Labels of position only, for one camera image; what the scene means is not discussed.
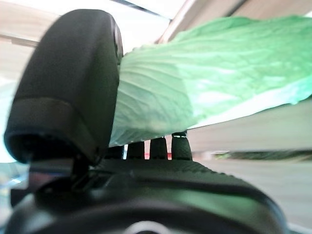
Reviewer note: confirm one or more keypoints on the green white napa cabbage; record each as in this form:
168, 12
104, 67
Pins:
195, 85

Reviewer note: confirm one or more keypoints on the slatted wooden cabbage crate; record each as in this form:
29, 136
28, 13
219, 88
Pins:
243, 136

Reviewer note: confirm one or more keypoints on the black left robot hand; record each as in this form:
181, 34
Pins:
73, 73

